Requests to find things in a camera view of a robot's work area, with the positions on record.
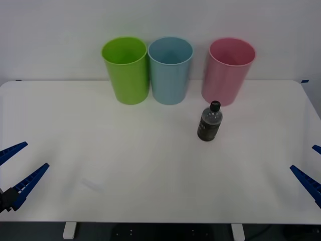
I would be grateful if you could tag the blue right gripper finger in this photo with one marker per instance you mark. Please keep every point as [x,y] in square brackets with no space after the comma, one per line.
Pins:
[307,182]
[317,149]

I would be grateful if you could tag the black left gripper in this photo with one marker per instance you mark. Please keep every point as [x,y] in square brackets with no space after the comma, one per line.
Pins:
[3,200]

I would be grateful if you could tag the dark plastic bottle black cap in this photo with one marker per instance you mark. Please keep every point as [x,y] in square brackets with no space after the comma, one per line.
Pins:
[209,124]

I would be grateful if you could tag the white table leg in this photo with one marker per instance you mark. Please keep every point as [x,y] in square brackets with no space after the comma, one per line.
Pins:
[69,230]
[237,232]

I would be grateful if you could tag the green plastic bin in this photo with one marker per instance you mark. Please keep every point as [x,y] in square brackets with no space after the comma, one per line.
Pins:
[129,82]

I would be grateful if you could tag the pale blue plastic bin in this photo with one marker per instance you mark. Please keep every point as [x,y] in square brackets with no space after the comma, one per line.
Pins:
[170,82]

